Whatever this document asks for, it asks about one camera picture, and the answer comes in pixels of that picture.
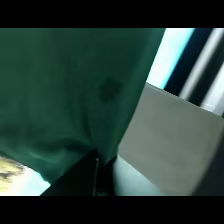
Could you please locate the grey garment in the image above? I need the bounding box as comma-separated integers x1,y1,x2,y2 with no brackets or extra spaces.
117,82,224,197

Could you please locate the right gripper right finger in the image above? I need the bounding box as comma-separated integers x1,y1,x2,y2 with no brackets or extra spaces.
97,154,165,197

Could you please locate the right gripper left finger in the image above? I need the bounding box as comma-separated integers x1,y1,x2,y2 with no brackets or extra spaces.
41,148,99,197

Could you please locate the silver frame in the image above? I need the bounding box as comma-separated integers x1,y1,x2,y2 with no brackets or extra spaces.
178,28,224,117

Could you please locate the green T-shirt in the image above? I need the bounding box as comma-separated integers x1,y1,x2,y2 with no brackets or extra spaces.
0,28,167,186

